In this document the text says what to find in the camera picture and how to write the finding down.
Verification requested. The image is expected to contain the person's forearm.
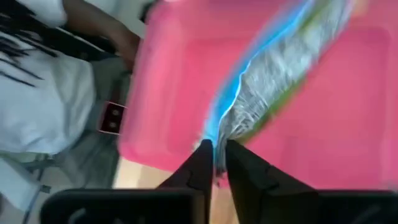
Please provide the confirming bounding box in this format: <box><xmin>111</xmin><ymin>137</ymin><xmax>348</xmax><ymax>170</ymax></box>
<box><xmin>62</xmin><ymin>0</ymin><xmax>142</xmax><ymax>73</ymax></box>

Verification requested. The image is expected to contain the translucent pink plastic bin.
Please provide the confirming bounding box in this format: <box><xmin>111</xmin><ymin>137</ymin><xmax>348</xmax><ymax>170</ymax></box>
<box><xmin>118</xmin><ymin>0</ymin><xmax>398</xmax><ymax>191</ymax></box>

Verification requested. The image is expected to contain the blue Chewy granola bar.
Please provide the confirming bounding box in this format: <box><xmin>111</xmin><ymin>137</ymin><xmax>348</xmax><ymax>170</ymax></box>
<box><xmin>202</xmin><ymin>0</ymin><xmax>357</xmax><ymax>177</ymax></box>

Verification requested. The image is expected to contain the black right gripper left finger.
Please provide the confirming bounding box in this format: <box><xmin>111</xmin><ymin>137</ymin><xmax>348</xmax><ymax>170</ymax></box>
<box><xmin>39</xmin><ymin>139</ymin><xmax>215</xmax><ymax>224</ymax></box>

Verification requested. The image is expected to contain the dark red belt buckle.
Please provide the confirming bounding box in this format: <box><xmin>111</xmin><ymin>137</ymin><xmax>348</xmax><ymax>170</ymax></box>
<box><xmin>98</xmin><ymin>100</ymin><xmax>129</xmax><ymax>136</ymax></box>

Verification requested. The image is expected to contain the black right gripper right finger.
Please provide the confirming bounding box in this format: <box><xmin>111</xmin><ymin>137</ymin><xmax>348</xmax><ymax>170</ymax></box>
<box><xmin>224</xmin><ymin>139</ymin><xmax>398</xmax><ymax>224</ymax></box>

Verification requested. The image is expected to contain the person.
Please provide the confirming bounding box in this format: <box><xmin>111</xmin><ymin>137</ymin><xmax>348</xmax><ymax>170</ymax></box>
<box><xmin>0</xmin><ymin>0</ymin><xmax>156</xmax><ymax>224</ymax></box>

